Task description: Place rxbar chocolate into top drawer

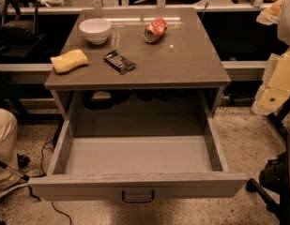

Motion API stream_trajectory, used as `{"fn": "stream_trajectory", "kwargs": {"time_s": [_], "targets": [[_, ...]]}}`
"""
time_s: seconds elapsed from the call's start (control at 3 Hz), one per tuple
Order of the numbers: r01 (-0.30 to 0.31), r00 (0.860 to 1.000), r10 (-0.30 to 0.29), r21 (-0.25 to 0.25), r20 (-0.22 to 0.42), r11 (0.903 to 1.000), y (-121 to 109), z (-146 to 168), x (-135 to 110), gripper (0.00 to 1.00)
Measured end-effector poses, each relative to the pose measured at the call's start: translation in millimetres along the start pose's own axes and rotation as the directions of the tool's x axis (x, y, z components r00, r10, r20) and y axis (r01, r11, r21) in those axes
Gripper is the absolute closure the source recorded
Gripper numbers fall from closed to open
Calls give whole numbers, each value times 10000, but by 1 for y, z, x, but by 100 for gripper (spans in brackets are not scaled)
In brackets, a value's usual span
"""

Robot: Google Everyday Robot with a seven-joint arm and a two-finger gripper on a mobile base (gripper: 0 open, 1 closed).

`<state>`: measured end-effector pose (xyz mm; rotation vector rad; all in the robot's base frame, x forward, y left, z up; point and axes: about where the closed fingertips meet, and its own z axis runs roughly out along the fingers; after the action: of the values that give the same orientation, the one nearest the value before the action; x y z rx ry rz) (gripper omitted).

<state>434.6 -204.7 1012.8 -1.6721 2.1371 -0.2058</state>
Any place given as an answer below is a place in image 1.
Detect black rxbar chocolate wrapper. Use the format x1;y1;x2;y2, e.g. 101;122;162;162
104;51;136;75

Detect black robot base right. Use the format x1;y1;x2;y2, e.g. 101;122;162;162
246;133;290;225

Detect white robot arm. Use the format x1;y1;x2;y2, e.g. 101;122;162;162
252;0;290;115

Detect grey cabinet with top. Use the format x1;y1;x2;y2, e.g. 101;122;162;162
44;7;232;139

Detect open grey top drawer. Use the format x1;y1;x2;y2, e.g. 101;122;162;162
30;92;247;202

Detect crushed red soda can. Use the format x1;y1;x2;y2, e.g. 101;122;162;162
144;18;167;43

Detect white ceramic bowl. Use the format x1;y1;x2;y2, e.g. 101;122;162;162
79;18;112;45

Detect yellow sponge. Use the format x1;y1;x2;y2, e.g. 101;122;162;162
51;49;88;74

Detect person leg beige trousers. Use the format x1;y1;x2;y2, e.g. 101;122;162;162
0;109;27;198

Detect black chair at left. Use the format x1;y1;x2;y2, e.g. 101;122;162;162
0;0;43;59

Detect black drawer handle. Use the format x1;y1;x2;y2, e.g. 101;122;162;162
121;190;155;203

